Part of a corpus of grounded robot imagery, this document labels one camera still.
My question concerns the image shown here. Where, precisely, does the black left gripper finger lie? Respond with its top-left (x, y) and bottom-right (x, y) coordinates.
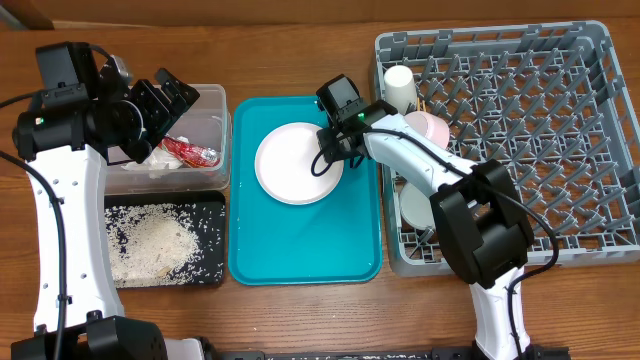
top-left (131, 79), bottom-right (173, 145)
top-left (155, 68), bottom-right (200, 119)

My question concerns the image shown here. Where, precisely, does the white tissue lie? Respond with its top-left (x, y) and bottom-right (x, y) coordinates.
top-left (121, 145), bottom-right (183, 179)

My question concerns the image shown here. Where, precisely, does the red snack wrapper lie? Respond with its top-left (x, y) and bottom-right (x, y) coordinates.
top-left (161, 136), bottom-right (220, 168)

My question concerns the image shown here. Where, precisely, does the large pink plate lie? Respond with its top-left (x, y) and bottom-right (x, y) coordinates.
top-left (255, 122), bottom-right (344, 205)

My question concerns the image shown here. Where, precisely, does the cream cup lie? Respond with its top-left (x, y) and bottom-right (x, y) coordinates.
top-left (383, 65), bottom-right (418, 115)

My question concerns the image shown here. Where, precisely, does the small pink plate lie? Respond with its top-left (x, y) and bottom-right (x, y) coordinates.
top-left (404, 111), bottom-right (450, 149)

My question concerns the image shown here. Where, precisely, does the white bowl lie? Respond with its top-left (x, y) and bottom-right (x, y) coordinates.
top-left (399, 183), bottom-right (435, 230)

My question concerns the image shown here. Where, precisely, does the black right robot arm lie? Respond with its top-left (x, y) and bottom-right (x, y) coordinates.
top-left (315, 74), bottom-right (559, 359)

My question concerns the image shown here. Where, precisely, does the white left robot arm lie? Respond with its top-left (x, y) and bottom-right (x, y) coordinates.
top-left (10, 42), bottom-right (216, 359)

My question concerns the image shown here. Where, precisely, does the clear plastic waste bin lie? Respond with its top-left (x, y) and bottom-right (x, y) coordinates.
top-left (105, 84), bottom-right (232, 195)

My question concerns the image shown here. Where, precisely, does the teal plastic tray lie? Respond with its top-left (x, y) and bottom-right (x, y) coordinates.
top-left (228, 96), bottom-right (383, 286)

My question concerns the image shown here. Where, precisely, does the black tray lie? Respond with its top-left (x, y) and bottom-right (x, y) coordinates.
top-left (102, 189), bottom-right (228, 290)

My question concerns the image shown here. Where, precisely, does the spilled rice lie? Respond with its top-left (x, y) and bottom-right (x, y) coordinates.
top-left (103, 201), bottom-right (226, 289)

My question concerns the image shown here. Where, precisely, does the grey plastic dish rack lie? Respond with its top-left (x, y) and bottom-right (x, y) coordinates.
top-left (373, 21), bottom-right (639, 267)

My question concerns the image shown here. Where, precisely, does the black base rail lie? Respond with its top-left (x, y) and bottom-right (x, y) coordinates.
top-left (214, 346), bottom-right (571, 360)

